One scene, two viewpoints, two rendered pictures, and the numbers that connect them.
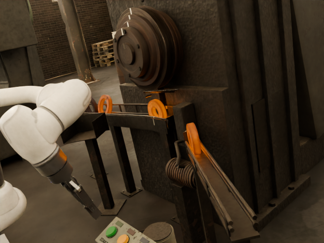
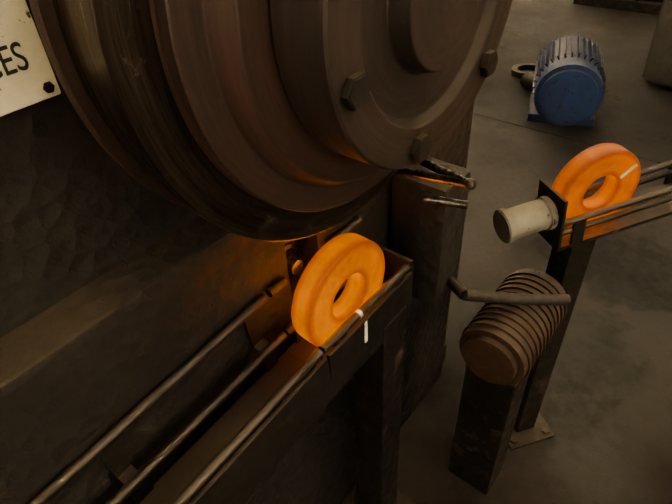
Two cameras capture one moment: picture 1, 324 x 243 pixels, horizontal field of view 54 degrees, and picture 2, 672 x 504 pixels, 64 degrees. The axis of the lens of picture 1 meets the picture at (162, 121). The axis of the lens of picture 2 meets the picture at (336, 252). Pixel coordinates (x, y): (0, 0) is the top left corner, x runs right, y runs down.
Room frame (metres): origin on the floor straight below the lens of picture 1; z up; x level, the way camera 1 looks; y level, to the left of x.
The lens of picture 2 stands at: (2.00, 0.52, 1.22)
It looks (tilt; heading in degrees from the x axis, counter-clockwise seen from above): 40 degrees down; 257
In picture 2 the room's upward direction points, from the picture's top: 4 degrees counter-clockwise
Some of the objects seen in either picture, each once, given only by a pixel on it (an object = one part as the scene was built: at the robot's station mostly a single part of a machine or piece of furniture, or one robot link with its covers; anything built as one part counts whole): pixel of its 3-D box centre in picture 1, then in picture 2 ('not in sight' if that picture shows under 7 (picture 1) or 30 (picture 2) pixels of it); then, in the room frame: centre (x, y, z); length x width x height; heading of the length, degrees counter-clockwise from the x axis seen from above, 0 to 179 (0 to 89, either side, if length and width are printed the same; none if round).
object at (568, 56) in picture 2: not in sight; (567, 77); (0.32, -1.65, 0.17); 0.57 x 0.31 x 0.34; 57
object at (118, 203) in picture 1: (95, 165); not in sight; (2.15, 0.54, 0.36); 0.26 x 0.20 x 0.72; 72
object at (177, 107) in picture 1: (186, 124); (425, 232); (1.70, -0.13, 0.68); 0.11 x 0.08 x 0.24; 127
